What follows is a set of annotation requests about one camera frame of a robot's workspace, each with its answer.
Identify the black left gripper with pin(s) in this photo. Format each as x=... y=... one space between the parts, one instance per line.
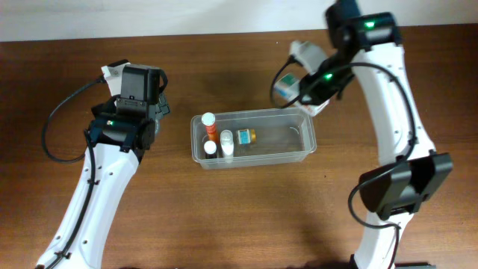
x=163 y=108

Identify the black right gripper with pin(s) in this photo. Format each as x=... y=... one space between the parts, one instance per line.
x=315 y=90

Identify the white Panadol medicine box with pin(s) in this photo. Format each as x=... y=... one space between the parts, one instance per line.
x=288 y=88

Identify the orange tube white cap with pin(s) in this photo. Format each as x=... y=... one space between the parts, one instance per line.
x=209 y=121

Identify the black bottle white cap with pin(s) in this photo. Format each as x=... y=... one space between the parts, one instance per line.
x=210 y=149

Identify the clear spray bottle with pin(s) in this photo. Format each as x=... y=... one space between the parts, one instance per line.
x=227 y=143

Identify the gold lid balm jar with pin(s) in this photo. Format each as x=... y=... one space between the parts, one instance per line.
x=246 y=136

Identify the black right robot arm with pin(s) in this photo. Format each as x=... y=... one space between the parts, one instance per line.
x=369 y=48

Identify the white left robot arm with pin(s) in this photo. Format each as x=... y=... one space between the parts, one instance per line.
x=122 y=130

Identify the clear plastic container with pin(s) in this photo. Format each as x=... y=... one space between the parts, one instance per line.
x=283 y=136

